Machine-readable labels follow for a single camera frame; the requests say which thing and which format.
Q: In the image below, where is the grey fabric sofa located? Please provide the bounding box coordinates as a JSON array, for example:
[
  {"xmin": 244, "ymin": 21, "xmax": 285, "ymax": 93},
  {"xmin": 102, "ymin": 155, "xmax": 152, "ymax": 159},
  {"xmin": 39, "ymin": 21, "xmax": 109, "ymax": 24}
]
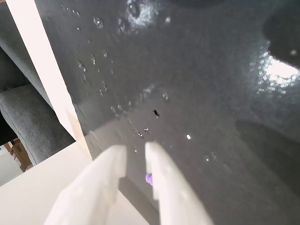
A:
[{"xmin": 0, "ymin": 2, "xmax": 75, "ymax": 166}]

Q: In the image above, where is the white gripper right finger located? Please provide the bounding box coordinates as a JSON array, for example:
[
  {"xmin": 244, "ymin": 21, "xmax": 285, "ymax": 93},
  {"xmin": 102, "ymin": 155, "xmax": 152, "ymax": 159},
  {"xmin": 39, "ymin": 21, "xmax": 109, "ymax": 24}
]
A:
[{"xmin": 144, "ymin": 141, "xmax": 214, "ymax": 225}]

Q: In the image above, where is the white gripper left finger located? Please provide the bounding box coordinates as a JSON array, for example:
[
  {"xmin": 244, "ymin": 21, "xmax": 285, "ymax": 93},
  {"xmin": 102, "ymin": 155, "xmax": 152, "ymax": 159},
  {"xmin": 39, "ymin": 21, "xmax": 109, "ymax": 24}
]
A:
[{"xmin": 43, "ymin": 144, "xmax": 128, "ymax": 225}]

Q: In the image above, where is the black table mat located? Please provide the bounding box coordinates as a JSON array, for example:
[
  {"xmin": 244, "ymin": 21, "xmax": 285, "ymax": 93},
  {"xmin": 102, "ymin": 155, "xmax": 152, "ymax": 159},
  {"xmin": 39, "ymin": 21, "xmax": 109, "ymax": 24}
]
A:
[{"xmin": 35, "ymin": 0, "xmax": 300, "ymax": 225}]

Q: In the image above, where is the purple pen grip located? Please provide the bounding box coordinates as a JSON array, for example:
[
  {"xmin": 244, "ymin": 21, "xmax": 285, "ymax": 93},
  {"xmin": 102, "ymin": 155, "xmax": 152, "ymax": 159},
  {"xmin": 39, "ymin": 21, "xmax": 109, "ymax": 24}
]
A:
[{"xmin": 145, "ymin": 172, "xmax": 154, "ymax": 187}]

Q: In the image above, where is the brown cardboard box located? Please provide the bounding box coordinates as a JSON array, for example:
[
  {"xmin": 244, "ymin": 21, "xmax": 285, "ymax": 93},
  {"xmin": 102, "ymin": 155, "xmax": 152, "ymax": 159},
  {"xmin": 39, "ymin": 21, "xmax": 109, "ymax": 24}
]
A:
[{"xmin": 3, "ymin": 138, "xmax": 32, "ymax": 173}]

